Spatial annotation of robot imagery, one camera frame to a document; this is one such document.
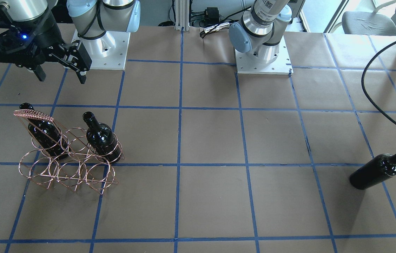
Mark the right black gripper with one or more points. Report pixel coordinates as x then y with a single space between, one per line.
48 36

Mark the dark wine bottle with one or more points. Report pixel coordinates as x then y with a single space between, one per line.
377 170
101 138

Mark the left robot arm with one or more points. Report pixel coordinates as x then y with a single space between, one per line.
319 113

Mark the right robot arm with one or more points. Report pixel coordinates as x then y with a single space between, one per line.
92 18

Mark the dark wine bottle in basket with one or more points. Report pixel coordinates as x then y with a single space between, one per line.
101 138

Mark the grey office chair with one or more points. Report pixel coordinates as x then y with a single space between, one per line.
377 19

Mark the black power adapter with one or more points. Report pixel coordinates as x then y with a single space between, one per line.
211 14

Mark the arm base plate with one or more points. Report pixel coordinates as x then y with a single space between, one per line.
265 59
108 52

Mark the copper wire wine basket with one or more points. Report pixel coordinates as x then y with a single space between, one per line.
70 157

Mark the aluminium frame post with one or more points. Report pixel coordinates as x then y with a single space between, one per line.
182 15

